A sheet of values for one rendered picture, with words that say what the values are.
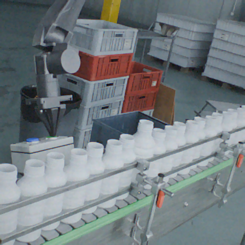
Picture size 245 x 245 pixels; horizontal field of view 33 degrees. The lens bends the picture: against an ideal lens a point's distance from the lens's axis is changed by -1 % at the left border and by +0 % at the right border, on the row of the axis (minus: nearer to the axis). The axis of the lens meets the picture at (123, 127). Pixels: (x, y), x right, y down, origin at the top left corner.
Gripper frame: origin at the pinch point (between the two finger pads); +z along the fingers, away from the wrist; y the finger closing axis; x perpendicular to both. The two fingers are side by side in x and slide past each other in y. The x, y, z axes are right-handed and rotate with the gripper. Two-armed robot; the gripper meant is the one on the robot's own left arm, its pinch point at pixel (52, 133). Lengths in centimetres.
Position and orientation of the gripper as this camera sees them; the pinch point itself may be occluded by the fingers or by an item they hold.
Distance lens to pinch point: 104.7
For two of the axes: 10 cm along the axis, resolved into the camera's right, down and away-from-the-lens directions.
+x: -7.7, -0.1, 6.4
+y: 6.4, -1.3, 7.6
